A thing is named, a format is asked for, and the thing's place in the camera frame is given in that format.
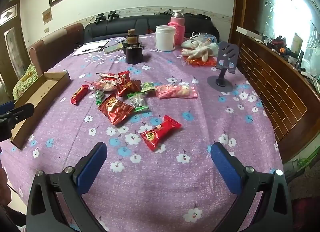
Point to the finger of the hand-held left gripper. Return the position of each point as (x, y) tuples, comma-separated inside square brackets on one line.
[(17, 114), (6, 107)]

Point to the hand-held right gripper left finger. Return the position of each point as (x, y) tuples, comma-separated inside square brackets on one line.
[(92, 169)]

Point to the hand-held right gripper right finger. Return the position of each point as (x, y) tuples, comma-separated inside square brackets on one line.
[(225, 169)]

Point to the brown cardboard box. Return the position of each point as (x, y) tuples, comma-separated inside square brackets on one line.
[(37, 92)]

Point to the dark red gold-print packet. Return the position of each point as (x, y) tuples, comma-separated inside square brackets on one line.
[(115, 109), (128, 88)]

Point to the red snack bar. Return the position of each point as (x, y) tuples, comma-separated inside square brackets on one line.
[(78, 95)]

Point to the clear green-end candy packet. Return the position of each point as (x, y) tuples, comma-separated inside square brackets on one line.
[(99, 97), (138, 102)]

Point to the red puffy candy packet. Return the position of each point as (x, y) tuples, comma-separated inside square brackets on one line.
[(160, 133)]

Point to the white red-label snack packet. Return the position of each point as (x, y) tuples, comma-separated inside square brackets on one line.
[(105, 85), (107, 75)]

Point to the pink snack packet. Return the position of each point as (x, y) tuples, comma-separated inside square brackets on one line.
[(175, 91)]

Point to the small red snack packet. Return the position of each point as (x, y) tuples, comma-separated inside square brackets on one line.
[(123, 77)]

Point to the green white snack packet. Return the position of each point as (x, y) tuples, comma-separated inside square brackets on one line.
[(148, 87)]

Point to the green floral cloth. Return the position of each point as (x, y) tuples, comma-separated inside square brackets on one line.
[(23, 82)]

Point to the purple floral tablecloth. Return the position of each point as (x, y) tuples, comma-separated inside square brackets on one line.
[(175, 184)]

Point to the wooden glass door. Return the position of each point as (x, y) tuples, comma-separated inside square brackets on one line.
[(12, 47)]

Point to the brown armchair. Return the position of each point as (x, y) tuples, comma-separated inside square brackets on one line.
[(57, 47)]

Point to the black pen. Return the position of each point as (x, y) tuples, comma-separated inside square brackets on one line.
[(87, 50)]

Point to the white paper sheets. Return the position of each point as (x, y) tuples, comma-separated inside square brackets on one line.
[(87, 47)]

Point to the wooden cabinet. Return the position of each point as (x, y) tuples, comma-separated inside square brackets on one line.
[(275, 84)]

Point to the orange red plastic wrapper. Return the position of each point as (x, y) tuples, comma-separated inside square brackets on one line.
[(197, 62)]

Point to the grey phone stand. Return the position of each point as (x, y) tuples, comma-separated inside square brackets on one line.
[(226, 54)]

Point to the thin notebook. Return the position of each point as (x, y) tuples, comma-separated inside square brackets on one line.
[(112, 48)]

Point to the white rubber glove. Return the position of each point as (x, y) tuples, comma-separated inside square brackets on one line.
[(191, 44), (205, 51)]

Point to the spare black gripper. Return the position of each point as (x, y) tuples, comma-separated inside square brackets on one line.
[(100, 18), (112, 15)]

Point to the blue white plastic bag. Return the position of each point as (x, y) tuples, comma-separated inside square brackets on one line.
[(207, 38)]

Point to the clear plastic cup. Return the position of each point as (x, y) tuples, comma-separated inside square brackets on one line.
[(147, 39)]

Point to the white plastic jar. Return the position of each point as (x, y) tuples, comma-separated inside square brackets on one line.
[(165, 39)]

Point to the pink thermos bottle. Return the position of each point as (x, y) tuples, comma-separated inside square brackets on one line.
[(178, 32)]

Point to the black leather sofa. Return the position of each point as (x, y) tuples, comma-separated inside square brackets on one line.
[(145, 23)]

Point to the wall plaque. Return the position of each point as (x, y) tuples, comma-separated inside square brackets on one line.
[(47, 15)]

